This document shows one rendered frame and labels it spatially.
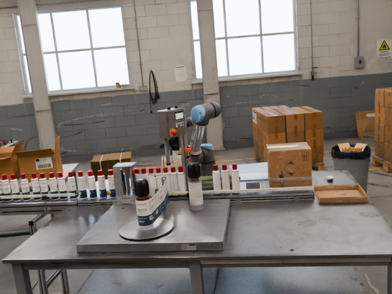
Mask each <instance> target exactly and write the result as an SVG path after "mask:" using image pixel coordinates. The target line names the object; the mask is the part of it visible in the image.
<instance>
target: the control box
mask: <svg viewBox="0 0 392 294"><path fill-rule="evenodd" d="M178 111H183V115H184V109H183V108H178V109H174V108H171V110H167V109H165V110H159V111H157V120H158V126H159V138H165V139H170V138H174V137H178V136H181V135H185V134H186V128H185V121H184V118H183V119H180V120H175V115H174V112H178ZM179 121H184V126H183V127H178V128H176V125H175V123H176V122H179ZM173 130H176V131H177V134H176V135H173V134H172V131H173Z"/></svg>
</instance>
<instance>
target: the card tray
mask: <svg viewBox="0 0 392 294"><path fill-rule="evenodd" d="M314 193H315V195H316V197H317V200H318V203H319V204H334V203H353V202H368V196H367V194H366V193H365V192H364V191H363V189H362V188H361V187H360V185H359V184H343V185H314Z"/></svg>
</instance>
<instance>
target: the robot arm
mask: <svg viewBox="0 0 392 294"><path fill-rule="evenodd" d="M220 113H221V107H220V105H219V104H218V103H215V102H210V103H206V104H202V105H197V106H195V107H193V108H192V110H191V117H188V118H186V128H188V127H192V126H194V127H193V131H192V136H191V141H190V145H189V146H190V147H191V148H192V152H191V162H198V163H200V162H201V166H200V170H201V174H204V175H209V174H212V172H213V170H214V165H216V162H215V154H214V147H213V145H211V144H208V143H203V144H201V143H202V139H203V136H204V131H205V127H206V125H208V123H209V120H210V119H213V118H216V117H218V116H219V115H220ZM168 140H169V149H170V158H171V161H172V162H173V158H175V157H178V154H177V153H178V151H177V150H180V146H179V137H178V136H177V137H174V138H170V139H168ZM159 147H160V149H163V148H164V147H165V143H162V144H161V145H160V146H159Z"/></svg>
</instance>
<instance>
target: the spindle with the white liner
mask: <svg viewBox="0 0 392 294"><path fill-rule="evenodd" d="M187 174H188V178H190V180H188V189H189V196H190V206H191V207H190V209H191V210H192V211H200V210H202V209H204V206H203V203H204V202H203V196H202V183H201V179H200V176H201V170H200V164H199V163H198V162H191V163H189V164H188V165H187Z"/></svg>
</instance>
